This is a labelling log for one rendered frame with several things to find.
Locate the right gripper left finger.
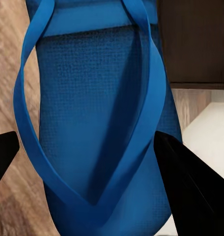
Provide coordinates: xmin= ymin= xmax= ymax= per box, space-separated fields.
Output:
xmin=0 ymin=131 xmax=20 ymax=181

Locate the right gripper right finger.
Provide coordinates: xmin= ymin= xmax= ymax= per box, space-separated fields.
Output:
xmin=153 ymin=131 xmax=224 ymax=236

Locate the sandal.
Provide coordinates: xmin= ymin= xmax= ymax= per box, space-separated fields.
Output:
xmin=13 ymin=0 xmax=183 ymax=236

